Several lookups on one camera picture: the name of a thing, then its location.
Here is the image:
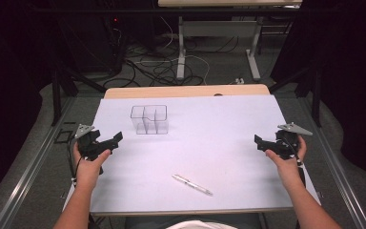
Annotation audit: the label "black metal stand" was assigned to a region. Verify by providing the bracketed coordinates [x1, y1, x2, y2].
[268, 65, 323, 128]
[51, 65, 108, 127]

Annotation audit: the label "white table mat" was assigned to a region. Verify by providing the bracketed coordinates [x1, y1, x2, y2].
[64, 94, 321, 214]

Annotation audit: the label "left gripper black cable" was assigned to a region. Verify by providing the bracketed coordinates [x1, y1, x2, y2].
[67, 139, 83, 187]

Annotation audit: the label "person's left hand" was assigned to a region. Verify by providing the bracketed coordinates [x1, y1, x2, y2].
[72, 141, 112, 192]

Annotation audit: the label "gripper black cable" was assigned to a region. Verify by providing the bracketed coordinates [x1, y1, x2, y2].
[284, 135, 307, 189]
[67, 139, 83, 187]

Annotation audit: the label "clear plastic organizer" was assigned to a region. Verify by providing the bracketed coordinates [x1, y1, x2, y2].
[130, 104, 170, 135]

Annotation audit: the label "silver pen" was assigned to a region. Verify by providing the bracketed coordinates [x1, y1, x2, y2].
[171, 173, 214, 197]

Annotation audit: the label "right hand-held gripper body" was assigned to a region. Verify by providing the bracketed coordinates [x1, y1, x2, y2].
[274, 122, 314, 160]

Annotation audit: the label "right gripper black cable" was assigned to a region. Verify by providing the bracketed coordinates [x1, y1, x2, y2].
[284, 135, 307, 189]

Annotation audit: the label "black computer tower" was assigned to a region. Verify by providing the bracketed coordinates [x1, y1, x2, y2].
[55, 13, 125, 75]

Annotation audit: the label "metal floor rail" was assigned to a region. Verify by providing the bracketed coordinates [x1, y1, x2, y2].
[295, 94, 366, 229]
[0, 96, 77, 229]

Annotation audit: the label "black floor cables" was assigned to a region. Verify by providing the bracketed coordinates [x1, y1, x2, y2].
[103, 34, 240, 89]

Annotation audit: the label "person's right hand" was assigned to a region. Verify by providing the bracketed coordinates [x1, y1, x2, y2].
[264, 135, 308, 189]

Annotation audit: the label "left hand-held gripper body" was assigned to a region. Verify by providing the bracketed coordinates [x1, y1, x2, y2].
[74, 123, 106, 162]

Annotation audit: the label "white desk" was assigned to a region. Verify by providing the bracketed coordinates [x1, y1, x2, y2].
[157, 0, 303, 81]

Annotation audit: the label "person's white shirt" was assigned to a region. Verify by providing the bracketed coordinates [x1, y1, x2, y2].
[166, 219, 238, 229]

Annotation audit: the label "white floor cable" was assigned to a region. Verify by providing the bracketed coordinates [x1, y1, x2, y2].
[158, 15, 212, 86]

